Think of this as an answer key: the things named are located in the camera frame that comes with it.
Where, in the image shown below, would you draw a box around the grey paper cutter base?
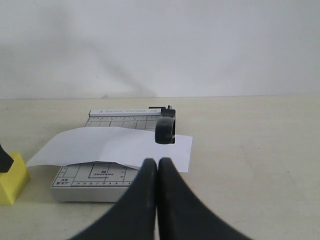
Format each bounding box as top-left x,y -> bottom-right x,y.
50,106 -> 167,203

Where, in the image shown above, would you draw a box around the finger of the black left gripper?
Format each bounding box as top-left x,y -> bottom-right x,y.
0,145 -> 14,173

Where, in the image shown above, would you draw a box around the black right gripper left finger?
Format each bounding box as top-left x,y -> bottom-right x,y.
72,158 -> 158,240

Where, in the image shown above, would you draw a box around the black cutter blade arm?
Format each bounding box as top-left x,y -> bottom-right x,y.
155,105 -> 176,145

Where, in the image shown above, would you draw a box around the yellow cube block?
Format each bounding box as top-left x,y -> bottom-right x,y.
0,152 -> 30,206

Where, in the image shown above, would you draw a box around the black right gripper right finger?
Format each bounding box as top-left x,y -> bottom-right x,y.
157,157 -> 250,240

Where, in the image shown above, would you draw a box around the white paper sheet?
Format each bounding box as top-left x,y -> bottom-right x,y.
26,127 -> 193,173

